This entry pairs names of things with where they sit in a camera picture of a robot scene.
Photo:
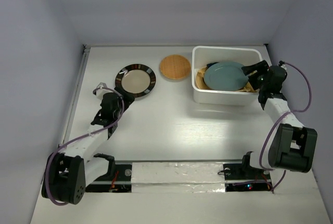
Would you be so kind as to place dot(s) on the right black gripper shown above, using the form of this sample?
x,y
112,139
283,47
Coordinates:
x,y
263,67

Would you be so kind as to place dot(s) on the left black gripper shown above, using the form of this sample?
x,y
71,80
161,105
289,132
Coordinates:
x,y
128,100

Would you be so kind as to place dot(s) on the dark striped rim ceramic plate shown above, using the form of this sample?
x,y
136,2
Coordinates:
x,y
136,79

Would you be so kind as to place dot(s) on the teal round ceramic plate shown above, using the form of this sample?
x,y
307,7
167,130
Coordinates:
x,y
225,76

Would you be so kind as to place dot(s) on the round woven bamboo plate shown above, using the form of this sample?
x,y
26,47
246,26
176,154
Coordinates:
x,y
175,67

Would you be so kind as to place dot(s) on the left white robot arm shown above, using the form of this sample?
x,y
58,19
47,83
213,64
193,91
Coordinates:
x,y
77,163

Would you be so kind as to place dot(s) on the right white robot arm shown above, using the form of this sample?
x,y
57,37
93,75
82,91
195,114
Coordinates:
x,y
289,144

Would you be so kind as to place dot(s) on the white plastic bin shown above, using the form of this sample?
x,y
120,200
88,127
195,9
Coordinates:
x,y
202,55

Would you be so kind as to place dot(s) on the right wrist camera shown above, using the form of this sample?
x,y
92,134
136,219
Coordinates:
x,y
282,65

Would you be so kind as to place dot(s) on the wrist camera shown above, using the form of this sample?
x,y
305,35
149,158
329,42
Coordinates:
x,y
282,65
100,90

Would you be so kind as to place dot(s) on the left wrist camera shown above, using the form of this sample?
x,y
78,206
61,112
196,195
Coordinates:
x,y
100,90

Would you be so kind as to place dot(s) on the aluminium rail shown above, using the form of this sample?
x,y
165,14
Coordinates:
x,y
74,97

